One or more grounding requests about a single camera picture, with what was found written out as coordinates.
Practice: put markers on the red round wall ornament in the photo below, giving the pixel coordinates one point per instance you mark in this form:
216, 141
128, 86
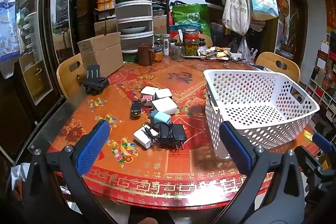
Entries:
284, 3

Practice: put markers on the blue and white printed bag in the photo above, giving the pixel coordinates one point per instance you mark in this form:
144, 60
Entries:
8, 27

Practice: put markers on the clear plastic bag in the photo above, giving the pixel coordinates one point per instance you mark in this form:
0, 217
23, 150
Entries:
245, 49

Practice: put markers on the small jar with orange contents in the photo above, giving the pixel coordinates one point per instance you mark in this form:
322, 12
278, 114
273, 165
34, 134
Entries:
158, 55

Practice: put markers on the teal and white charger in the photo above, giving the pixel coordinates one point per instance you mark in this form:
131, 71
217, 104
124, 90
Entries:
160, 117

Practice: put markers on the black toy car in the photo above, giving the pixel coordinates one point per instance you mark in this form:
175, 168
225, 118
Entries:
136, 109

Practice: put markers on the beige canvas tote bag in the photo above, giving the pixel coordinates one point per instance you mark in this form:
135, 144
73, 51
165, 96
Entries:
236, 8

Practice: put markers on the white perforated plastic basket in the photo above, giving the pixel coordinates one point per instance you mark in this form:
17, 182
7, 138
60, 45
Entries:
236, 71

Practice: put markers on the red lidded pickle jar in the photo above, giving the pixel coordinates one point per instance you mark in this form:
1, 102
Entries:
191, 43

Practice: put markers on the closed cardboard box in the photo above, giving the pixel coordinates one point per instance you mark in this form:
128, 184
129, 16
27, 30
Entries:
103, 28

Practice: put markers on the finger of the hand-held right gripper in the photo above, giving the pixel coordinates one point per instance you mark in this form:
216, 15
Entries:
323, 141

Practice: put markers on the brown mug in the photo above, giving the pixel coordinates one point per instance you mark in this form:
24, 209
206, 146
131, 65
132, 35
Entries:
144, 54

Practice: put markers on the white cubby shelf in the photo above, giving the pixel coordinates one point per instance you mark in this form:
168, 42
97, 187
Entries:
323, 77

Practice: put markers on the large white square charger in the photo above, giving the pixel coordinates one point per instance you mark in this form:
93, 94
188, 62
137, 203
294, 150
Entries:
164, 106

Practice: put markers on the grey tiered food cover rack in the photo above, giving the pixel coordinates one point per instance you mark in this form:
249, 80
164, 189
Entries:
134, 19

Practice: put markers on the white power strip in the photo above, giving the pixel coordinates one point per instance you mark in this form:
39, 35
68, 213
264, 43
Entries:
235, 55

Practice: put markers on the empty glass jar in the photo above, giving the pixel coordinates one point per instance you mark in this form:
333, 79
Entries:
179, 52

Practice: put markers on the black and white carton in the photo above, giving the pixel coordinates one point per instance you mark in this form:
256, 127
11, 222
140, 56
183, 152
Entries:
167, 47

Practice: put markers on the black phone stand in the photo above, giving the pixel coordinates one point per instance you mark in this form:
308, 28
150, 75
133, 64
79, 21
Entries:
94, 82

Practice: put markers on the small white square charger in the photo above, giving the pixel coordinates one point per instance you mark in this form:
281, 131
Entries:
163, 93

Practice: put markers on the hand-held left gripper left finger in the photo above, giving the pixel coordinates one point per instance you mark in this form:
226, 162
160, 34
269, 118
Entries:
92, 148

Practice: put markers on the red printed tablecloth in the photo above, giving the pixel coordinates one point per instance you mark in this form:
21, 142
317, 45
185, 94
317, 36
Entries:
183, 77

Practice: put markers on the potted plant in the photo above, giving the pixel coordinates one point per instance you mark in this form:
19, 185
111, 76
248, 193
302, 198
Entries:
288, 40

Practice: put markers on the green shopping bag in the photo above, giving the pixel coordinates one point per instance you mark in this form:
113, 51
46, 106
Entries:
191, 18

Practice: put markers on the red polka dot cartoon charger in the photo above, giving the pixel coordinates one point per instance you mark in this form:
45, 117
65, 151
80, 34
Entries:
147, 98

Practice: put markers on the open cardboard box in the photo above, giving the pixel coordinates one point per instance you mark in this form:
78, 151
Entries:
102, 56

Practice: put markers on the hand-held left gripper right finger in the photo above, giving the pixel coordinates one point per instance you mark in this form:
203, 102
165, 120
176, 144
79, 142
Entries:
235, 145

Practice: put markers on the white and blue paper bag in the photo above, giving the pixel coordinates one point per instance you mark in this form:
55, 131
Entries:
263, 68

